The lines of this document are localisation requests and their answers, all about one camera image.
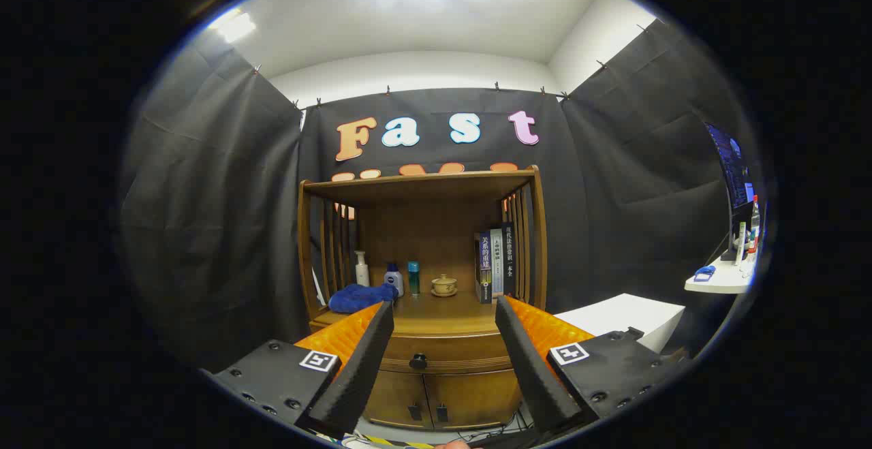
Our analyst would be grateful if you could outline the blue towel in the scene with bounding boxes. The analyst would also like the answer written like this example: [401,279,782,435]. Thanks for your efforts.
[328,283,399,314]

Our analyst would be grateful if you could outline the wooden countertop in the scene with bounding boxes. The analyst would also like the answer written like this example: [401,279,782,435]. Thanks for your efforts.
[310,291,508,335]

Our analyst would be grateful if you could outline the wooden drawer with black knob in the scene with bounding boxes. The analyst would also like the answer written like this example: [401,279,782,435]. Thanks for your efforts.
[379,330,518,373]

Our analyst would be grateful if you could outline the ceiling light panel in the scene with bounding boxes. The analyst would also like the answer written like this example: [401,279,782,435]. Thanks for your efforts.
[208,7,258,44]

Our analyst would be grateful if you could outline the wooden cabinet door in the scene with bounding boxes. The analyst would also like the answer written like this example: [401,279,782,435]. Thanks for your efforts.
[422,367,524,431]
[363,370,428,429]

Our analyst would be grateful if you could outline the white drawer unit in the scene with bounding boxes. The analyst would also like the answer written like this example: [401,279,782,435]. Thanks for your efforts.
[553,293,686,354]

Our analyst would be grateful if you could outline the book with light spine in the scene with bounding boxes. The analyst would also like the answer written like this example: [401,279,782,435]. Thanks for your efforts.
[490,228,505,298]

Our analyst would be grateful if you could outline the wooden cabinet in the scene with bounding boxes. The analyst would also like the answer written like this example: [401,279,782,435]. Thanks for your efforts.
[298,165,549,431]

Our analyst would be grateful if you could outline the book with dark cover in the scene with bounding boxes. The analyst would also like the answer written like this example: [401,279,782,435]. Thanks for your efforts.
[474,232,493,304]

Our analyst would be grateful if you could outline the white side shelf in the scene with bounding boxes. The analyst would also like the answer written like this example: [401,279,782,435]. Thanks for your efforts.
[684,258,753,294]

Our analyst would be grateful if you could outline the computer monitor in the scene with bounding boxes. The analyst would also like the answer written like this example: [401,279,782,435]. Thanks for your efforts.
[704,122,757,262]

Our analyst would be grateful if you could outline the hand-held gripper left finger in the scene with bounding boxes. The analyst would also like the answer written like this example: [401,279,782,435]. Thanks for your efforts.
[213,301,395,440]

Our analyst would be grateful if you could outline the black floor cables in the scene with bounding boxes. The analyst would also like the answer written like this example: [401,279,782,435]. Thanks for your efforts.
[453,408,535,444]

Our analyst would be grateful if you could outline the book with black spine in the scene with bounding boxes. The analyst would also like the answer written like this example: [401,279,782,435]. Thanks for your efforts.
[501,222,516,296]

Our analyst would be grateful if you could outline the yellow black floor tape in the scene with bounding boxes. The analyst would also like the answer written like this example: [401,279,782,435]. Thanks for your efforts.
[354,434,437,448]

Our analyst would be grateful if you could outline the clear bottle with red cap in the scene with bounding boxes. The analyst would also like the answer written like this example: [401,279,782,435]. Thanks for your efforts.
[748,195,761,256]

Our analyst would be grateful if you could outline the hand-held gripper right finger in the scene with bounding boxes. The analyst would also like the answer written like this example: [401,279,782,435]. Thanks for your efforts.
[495,296,687,436]

